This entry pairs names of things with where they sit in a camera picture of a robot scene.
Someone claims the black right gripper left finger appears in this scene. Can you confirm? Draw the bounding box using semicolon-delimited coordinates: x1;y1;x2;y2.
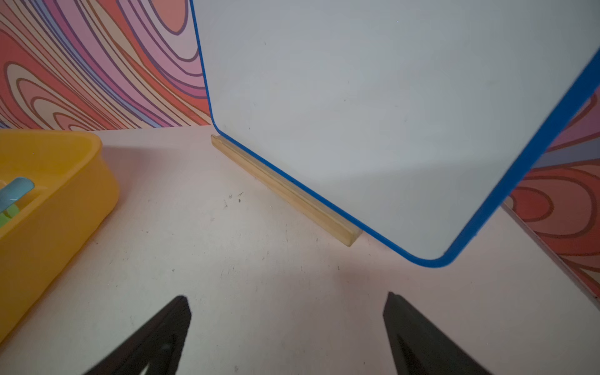
87;295;192;374

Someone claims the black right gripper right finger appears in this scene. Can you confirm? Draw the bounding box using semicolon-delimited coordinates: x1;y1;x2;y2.
383;292;489;375

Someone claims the yellow plastic storage box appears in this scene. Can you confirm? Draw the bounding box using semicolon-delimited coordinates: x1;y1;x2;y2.
1;130;120;340

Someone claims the wooden easel stand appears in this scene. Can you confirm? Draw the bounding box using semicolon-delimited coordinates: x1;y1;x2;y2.
211;135;363;247

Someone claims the blue framed whiteboard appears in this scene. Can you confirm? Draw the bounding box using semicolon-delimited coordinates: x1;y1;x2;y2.
190;1;599;268

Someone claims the blue handled garden fork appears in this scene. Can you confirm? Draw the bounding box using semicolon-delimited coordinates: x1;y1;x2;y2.
0;177;34;212

